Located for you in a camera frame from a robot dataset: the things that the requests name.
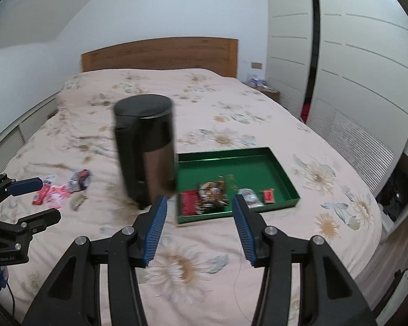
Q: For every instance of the brown oat snack packet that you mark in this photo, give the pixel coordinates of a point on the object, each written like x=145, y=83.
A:
x=212, y=195

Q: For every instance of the dark clothes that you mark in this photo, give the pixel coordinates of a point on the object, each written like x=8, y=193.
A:
x=397, y=193

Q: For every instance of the red garment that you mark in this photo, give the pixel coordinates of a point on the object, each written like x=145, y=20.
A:
x=305, y=113

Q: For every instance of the green tray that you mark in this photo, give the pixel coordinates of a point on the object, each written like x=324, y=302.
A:
x=244, y=173

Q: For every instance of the dark red snack packet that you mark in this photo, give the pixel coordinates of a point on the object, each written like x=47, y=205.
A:
x=189, y=203

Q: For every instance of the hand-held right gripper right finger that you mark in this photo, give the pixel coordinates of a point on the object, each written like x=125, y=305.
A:
x=244, y=231

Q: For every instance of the bright red long snack packet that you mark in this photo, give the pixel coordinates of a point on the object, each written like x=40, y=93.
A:
x=40, y=195

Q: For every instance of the white slatted cabinet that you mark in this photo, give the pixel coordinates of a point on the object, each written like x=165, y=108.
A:
x=20, y=129

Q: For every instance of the wooden nightstand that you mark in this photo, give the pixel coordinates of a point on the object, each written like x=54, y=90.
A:
x=267, y=91

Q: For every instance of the wall switch panel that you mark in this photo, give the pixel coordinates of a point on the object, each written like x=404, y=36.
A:
x=256, y=65

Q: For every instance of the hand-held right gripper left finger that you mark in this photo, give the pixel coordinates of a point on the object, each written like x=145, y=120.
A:
x=154, y=231

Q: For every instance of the clear candy packet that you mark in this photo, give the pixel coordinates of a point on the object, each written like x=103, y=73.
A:
x=253, y=197

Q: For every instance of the wooden headboard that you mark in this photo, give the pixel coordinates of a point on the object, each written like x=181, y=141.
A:
x=156, y=56

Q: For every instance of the pink lace-edged packet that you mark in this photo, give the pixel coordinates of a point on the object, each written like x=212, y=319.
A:
x=64, y=202

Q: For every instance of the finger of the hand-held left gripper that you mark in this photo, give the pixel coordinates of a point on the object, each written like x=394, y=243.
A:
x=37, y=220
x=25, y=186

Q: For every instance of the white wardrobe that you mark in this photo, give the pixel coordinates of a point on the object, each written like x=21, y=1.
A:
x=360, y=57

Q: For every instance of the white and dark snack packet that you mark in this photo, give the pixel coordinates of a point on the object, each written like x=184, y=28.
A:
x=80, y=180

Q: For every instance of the pink bow cartoon packet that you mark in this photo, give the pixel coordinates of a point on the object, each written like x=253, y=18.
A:
x=57, y=190

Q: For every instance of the brown and black kettle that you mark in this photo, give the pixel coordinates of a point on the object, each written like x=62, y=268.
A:
x=139, y=149

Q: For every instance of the white bag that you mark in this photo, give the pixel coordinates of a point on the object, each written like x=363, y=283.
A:
x=403, y=283

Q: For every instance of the small green packet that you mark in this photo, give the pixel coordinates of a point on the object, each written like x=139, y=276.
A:
x=78, y=201

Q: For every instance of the small red-orange packet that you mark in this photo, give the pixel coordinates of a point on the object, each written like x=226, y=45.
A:
x=268, y=196

